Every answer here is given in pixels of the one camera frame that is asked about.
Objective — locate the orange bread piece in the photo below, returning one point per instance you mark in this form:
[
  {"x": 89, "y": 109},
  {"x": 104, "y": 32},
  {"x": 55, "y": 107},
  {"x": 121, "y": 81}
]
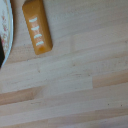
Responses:
[{"x": 37, "y": 26}]

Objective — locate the white floral rimmed plate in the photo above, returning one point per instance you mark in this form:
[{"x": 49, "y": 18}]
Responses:
[{"x": 4, "y": 23}]

